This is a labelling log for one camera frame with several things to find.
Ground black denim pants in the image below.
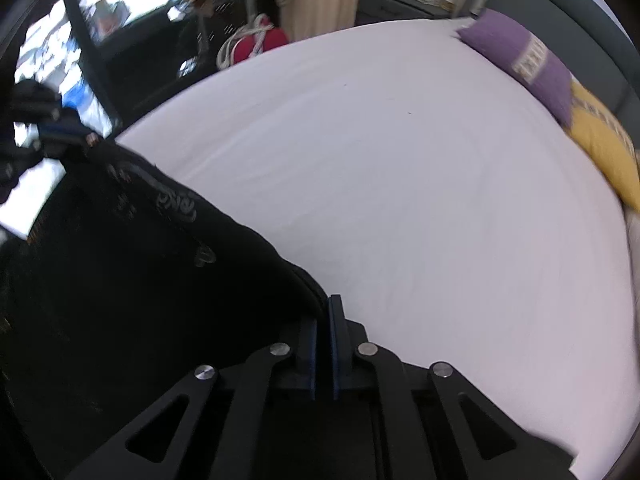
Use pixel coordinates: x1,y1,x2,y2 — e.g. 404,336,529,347
1,141,326,479

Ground white bed sheet mattress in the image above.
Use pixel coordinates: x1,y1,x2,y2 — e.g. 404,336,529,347
119,21,639,479

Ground yellow patterned pillow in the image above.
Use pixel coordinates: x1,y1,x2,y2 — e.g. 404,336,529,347
565,79,640,212

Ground purple patterned pillow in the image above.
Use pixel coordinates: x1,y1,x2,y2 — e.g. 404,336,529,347
457,9,573,128

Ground dark grey nightstand drawers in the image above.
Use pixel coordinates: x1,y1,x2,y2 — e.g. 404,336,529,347
354,0,451,26

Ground dark grey padded headboard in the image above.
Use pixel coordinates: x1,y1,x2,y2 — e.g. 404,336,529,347
459,0,639,138

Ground black window frame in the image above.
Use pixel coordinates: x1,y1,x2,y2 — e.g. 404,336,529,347
60,0,212,137

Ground red bag white rope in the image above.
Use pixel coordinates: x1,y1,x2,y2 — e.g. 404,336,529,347
214,13,292,73

